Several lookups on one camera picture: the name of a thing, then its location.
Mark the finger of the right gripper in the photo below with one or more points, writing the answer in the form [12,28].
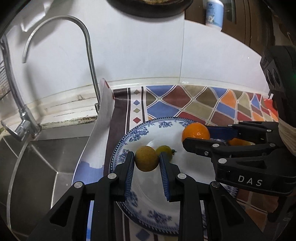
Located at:
[257,132]
[261,154]

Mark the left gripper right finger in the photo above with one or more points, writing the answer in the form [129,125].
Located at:
[207,211]

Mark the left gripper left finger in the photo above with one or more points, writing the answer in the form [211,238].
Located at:
[87,210]

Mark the large orange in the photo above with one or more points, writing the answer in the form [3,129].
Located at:
[196,130]

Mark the brown round longan fruit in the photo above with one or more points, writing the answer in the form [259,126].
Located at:
[146,158]

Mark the large chrome kitchen faucet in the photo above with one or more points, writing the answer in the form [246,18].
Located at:
[28,123]

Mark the orange behind finger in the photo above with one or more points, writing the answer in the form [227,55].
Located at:
[239,142]

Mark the colourful diamond pattern mat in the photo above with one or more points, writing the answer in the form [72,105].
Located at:
[132,106]

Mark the small green tomato on plate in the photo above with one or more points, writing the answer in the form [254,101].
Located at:
[169,152]

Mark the stainless steel sink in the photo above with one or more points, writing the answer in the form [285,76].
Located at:
[35,173]

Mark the blue white porcelain plate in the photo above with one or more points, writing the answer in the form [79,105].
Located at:
[146,204]

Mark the thin curved steel faucet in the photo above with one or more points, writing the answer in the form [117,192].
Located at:
[72,44]

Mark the white blue pump bottle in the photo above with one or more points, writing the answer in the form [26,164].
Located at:
[214,14]

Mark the black frying pan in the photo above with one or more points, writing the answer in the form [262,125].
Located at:
[151,9]

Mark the dark wooden window frame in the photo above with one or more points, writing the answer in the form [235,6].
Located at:
[250,22]

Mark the black wire sink basket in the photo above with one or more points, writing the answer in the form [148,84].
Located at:
[5,86]

